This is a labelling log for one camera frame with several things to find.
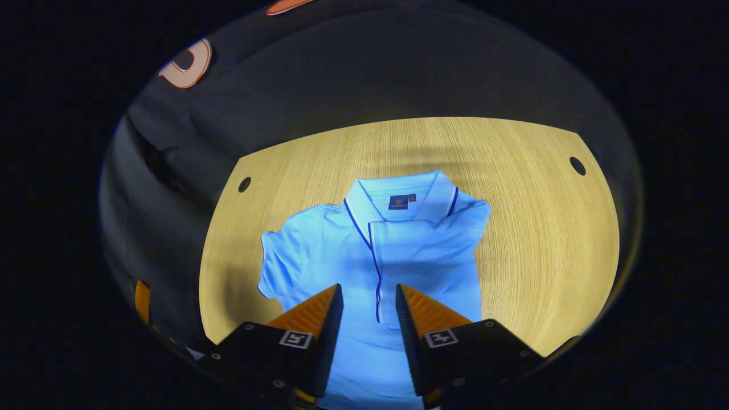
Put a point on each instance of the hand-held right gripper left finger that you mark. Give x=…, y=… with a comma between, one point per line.
x=327, y=341

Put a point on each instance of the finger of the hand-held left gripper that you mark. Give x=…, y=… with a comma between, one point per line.
x=142, y=300

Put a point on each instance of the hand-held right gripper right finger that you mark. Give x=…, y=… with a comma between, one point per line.
x=413, y=341

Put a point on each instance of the light blue T-shirt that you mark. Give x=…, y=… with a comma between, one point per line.
x=410, y=256

